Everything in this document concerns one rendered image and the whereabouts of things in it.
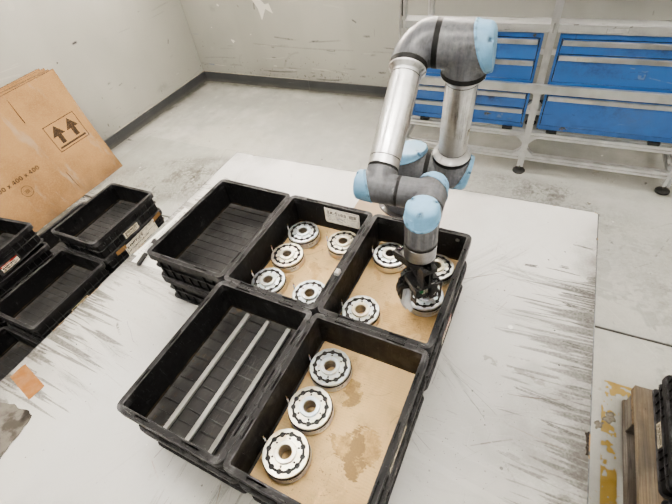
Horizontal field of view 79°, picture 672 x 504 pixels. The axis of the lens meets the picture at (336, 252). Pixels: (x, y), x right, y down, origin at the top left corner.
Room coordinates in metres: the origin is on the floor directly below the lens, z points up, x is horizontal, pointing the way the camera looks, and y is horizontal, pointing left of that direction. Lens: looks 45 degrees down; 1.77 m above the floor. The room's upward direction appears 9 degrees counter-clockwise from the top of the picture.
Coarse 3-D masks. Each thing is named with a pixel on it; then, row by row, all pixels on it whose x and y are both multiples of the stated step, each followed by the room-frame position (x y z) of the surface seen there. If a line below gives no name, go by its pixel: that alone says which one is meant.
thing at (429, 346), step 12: (384, 216) 0.94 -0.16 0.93; (360, 240) 0.85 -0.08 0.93; (468, 240) 0.79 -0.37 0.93; (348, 264) 0.77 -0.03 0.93; (336, 276) 0.73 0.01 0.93; (456, 276) 0.67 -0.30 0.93; (324, 300) 0.66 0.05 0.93; (444, 300) 0.60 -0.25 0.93; (324, 312) 0.62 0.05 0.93; (444, 312) 0.56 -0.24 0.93; (360, 324) 0.57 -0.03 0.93; (396, 336) 0.52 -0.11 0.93; (432, 336) 0.50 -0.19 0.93; (432, 348) 0.48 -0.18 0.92
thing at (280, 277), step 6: (264, 270) 0.86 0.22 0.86; (270, 270) 0.86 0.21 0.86; (276, 270) 0.85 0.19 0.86; (258, 276) 0.84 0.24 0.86; (276, 276) 0.83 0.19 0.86; (282, 276) 0.82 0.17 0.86; (252, 282) 0.82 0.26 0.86; (258, 282) 0.82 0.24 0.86; (276, 282) 0.80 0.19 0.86; (282, 282) 0.80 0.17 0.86; (264, 288) 0.79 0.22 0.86; (270, 288) 0.79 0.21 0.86; (276, 288) 0.78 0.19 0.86
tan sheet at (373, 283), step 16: (368, 272) 0.81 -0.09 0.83; (400, 272) 0.80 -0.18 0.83; (368, 288) 0.75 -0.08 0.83; (384, 288) 0.74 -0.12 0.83; (384, 304) 0.69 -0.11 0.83; (400, 304) 0.68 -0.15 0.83; (384, 320) 0.64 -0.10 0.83; (400, 320) 0.63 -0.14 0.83; (416, 320) 0.62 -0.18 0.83; (432, 320) 0.61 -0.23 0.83; (416, 336) 0.57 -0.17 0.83
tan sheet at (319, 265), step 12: (324, 228) 1.04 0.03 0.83; (288, 240) 1.01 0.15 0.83; (324, 240) 0.98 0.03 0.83; (312, 252) 0.94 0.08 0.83; (324, 252) 0.93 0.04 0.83; (312, 264) 0.88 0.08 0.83; (324, 264) 0.88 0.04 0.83; (336, 264) 0.87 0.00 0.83; (288, 276) 0.85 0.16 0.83; (300, 276) 0.84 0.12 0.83; (312, 276) 0.83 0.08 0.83; (324, 276) 0.83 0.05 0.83; (288, 288) 0.80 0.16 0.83
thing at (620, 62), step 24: (576, 48) 2.17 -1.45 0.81; (600, 48) 2.12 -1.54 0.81; (624, 48) 2.06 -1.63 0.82; (648, 48) 2.00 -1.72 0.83; (552, 72) 2.22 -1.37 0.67; (576, 72) 2.16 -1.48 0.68; (600, 72) 2.10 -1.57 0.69; (624, 72) 2.04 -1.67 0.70; (648, 72) 1.99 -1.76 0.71; (552, 96) 2.20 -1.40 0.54; (552, 120) 2.18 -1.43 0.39; (576, 120) 2.12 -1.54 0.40; (600, 120) 2.05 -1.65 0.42; (624, 120) 1.99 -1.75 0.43; (648, 120) 1.94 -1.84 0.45
